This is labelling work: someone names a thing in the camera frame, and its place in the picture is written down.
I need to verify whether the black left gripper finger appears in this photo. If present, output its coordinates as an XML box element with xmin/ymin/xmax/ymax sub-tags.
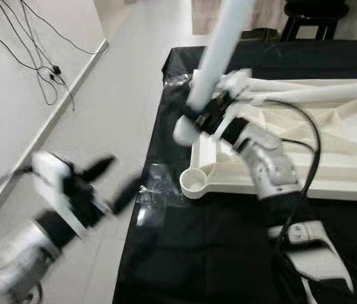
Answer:
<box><xmin>80</xmin><ymin>155</ymin><xmax>116</xmax><ymax>184</ymax></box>
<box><xmin>111</xmin><ymin>175</ymin><xmax>145</xmax><ymax>215</ymax></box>

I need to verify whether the white plastic children table top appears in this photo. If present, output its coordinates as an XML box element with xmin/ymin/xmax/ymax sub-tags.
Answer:
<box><xmin>180</xmin><ymin>75</ymin><xmax>357</xmax><ymax>202</ymax></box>

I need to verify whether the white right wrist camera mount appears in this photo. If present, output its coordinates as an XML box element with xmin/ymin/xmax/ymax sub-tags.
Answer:
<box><xmin>216</xmin><ymin>68</ymin><xmax>255</xmax><ymax>137</ymax></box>

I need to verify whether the black round stool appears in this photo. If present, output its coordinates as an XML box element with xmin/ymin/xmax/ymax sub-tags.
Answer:
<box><xmin>282</xmin><ymin>0</ymin><xmax>350</xmax><ymax>42</ymax></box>

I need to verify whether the clear plastic sheet piece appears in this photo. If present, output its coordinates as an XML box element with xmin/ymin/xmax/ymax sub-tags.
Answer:
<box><xmin>163</xmin><ymin>73</ymin><xmax>195</xmax><ymax>89</ymax></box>

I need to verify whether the black tablecloth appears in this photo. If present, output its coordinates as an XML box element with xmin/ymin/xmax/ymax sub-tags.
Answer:
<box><xmin>112</xmin><ymin>39</ymin><xmax>357</xmax><ymax>304</ymax></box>

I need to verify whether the beige cloth covered table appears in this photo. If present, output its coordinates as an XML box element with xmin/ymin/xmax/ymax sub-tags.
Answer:
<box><xmin>191</xmin><ymin>0</ymin><xmax>293</xmax><ymax>36</ymax></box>

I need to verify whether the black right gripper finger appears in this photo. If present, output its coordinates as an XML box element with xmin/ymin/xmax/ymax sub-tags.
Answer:
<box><xmin>178</xmin><ymin>104</ymin><xmax>212</xmax><ymax>130</ymax></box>

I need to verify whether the clear tape patch on cloth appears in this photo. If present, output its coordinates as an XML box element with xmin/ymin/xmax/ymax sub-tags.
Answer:
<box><xmin>135</xmin><ymin>163</ymin><xmax>187</xmax><ymax>227</ymax></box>

